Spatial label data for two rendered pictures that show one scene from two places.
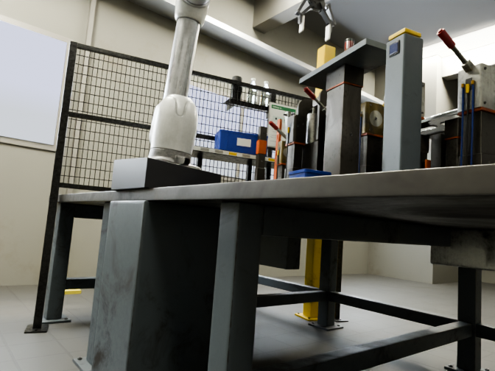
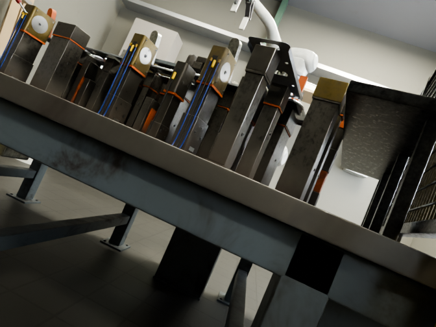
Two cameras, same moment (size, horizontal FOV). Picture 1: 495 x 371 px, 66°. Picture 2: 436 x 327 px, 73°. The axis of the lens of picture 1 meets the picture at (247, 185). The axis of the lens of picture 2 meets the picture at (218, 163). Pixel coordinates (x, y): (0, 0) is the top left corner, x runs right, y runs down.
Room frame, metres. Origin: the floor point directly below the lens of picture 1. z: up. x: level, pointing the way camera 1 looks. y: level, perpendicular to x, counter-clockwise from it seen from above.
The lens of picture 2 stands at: (2.78, -1.05, 0.68)
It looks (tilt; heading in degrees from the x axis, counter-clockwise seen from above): 3 degrees up; 138
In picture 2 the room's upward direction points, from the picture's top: 24 degrees clockwise
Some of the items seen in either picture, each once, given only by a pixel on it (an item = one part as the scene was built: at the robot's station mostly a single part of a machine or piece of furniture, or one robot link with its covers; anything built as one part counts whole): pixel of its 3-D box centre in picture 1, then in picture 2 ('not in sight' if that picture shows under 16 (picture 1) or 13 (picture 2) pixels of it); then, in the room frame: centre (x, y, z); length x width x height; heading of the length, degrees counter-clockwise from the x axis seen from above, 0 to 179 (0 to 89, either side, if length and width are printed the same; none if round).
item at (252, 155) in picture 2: not in sight; (261, 134); (2.23, -0.46, 0.84); 0.05 x 0.05 x 0.29; 23
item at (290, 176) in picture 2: not in sight; (310, 143); (2.32, -0.34, 0.88); 0.08 x 0.08 x 0.36; 23
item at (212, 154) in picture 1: (245, 159); (374, 148); (2.33, 0.02, 1.02); 0.90 x 0.22 x 0.03; 113
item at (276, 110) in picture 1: (281, 126); not in sight; (2.56, -0.21, 1.30); 0.23 x 0.02 x 0.31; 113
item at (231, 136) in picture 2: not in sight; (242, 109); (2.31, -0.62, 0.84); 0.05 x 0.05 x 0.29; 23
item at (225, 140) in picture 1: (240, 145); not in sight; (2.32, 0.06, 1.10); 0.30 x 0.17 x 0.13; 106
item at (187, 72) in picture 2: not in sight; (167, 104); (1.91, -0.58, 0.84); 0.10 x 0.05 x 0.29; 113
